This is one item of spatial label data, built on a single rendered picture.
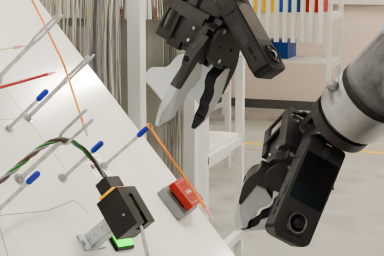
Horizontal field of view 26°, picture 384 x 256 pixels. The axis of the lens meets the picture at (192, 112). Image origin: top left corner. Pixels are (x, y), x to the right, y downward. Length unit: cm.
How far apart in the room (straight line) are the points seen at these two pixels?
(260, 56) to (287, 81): 837
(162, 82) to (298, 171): 23
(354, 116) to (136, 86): 93
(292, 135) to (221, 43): 16
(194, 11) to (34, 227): 34
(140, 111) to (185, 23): 71
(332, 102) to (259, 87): 859
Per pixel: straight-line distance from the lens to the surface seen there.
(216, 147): 395
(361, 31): 913
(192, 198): 133
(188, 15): 102
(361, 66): 83
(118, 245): 116
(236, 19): 99
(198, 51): 98
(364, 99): 83
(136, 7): 170
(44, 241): 107
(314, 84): 928
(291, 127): 93
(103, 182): 110
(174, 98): 99
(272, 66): 98
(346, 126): 85
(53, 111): 127
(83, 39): 176
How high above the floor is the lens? 144
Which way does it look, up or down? 9 degrees down
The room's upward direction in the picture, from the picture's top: straight up
